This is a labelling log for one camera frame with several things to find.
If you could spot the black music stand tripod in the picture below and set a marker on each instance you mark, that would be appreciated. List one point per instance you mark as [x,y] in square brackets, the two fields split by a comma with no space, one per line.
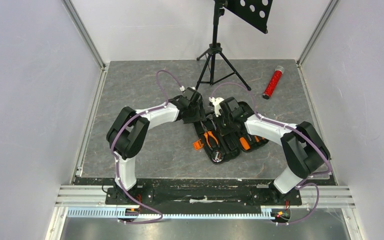
[253,12]

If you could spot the large orange-handled screwdriver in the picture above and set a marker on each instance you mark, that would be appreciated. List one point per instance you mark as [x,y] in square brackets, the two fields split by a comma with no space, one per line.
[244,144]

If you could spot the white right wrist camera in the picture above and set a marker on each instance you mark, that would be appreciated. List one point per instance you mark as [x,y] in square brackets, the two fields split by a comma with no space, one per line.
[216,103]

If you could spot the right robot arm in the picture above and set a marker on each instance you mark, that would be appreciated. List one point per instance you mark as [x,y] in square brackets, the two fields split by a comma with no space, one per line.
[303,148]

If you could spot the orange-handled pliers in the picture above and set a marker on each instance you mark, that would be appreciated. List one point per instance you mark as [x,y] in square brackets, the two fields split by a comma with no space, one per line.
[210,139]

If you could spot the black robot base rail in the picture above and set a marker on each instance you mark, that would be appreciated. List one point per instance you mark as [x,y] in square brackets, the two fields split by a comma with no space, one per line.
[203,195]

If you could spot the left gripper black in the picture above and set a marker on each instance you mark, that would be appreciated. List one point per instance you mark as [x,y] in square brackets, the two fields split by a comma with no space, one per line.
[200,115]

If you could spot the red glitter tube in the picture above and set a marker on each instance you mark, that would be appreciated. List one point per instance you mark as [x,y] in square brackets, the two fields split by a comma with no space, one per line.
[278,72]

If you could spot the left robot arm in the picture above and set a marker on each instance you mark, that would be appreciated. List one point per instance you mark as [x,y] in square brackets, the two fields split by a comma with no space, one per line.
[127,134]

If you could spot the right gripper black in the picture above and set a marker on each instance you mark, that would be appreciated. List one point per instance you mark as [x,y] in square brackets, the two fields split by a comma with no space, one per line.
[226,122]

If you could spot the black plastic tool case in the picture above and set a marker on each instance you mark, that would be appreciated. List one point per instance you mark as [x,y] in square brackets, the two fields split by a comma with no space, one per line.
[229,144]

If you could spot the claw hammer black handle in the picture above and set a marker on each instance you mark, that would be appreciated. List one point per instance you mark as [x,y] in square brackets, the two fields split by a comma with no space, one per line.
[210,121]

